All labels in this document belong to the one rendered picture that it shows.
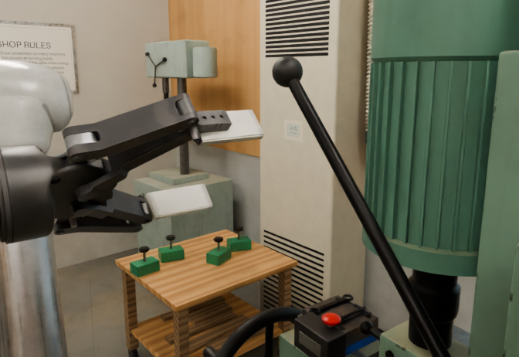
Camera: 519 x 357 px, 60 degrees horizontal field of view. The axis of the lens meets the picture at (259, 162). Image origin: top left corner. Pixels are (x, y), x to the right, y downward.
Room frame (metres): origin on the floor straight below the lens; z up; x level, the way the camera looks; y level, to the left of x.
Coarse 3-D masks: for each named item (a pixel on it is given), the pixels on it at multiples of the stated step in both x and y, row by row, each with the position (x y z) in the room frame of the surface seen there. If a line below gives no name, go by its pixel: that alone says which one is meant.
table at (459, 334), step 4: (456, 328) 0.81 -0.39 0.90; (460, 328) 0.81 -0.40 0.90; (456, 332) 0.80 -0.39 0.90; (460, 332) 0.80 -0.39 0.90; (464, 332) 0.80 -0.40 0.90; (468, 332) 0.80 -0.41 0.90; (456, 336) 0.78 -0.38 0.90; (460, 336) 0.78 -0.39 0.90; (464, 336) 0.78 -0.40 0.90; (468, 336) 0.78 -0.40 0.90; (456, 340) 0.77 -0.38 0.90; (460, 340) 0.77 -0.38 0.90; (464, 340) 0.77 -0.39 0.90; (468, 340) 0.77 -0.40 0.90; (464, 344) 0.76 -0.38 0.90; (468, 344) 0.76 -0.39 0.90
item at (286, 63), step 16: (288, 64) 0.50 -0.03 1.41; (288, 80) 0.51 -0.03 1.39; (304, 96) 0.49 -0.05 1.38; (304, 112) 0.48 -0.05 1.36; (320, 128) 0.47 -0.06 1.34; (320, 144) 0.46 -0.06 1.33; (336, 160) 0.45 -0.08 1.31; (336, 176) 0.44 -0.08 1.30; (352, 192) 0.43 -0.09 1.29; (368, 208) 0.42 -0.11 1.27; (368, 224) 0.41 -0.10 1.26; (384, 240) 0.40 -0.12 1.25; (384, 256) 0.39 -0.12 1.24; (400, 272) 0.38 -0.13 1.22; (400, 288) 0.37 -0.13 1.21; (416, 304) 0.36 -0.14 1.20; (416, 320) 0.36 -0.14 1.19; (432, 336) 0.35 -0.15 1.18; (432, 352) 0.34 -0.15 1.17; (448, 352) 0.34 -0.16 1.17
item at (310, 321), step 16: (320, 304) 0.72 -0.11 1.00; (352, 304) 0.72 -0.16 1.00; (304, 320) 0.66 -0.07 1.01; (320, 320) 0.66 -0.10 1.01; (352, 320) 0.67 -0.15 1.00; (368, 320) 0.67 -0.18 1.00; (304, 336) 0.64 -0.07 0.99; (320, 336) 0.62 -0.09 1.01; (336, 336) 0.61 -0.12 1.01; (352, 336) 0.65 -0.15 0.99; (368, 336) 0.67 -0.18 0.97; (304, 352) 0.64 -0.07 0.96; (320, 352) 0.61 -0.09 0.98; (336, 352) 0.61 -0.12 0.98
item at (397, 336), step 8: (408, 320) 0.56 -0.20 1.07; (392, 328) 0.54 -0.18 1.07; (400, 328) 0.54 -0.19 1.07; (408, 328) 0.54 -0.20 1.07; (384, 336) 0.52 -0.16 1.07; (392, 336) 0.52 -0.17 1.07; (400, 336) 0.52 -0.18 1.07; (384, 344) 0.52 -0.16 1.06; (392, 344) 0.51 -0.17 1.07; (400, 344) 0.50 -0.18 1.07; (408, 344) 0.50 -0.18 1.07; (456, 344) 0.50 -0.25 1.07; (384, 352) 0.52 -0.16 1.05; (392, 352) 0.51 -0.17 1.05; (400, 352) 0.50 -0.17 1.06; (408, 352) 0.49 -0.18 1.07; (416, 352) 0.49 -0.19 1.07; (424, 352) 0.49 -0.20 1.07; (456, 352) 0.49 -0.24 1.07; (464, 352) 0.49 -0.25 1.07
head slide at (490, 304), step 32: (512, 64) 0.39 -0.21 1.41; (512, 96) 0.38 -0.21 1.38; (512, 128) 0.38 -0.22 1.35; (512, 160) 0.38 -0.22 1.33; (512, 192) 0.38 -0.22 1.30; (512, 224) 0.37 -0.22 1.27; (480, 256) 0.39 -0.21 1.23; (512, 256) 0.37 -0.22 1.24; (480, 288) 0.39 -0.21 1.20; (480, 320) 0.39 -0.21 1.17; (480, 352) 0.39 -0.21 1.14
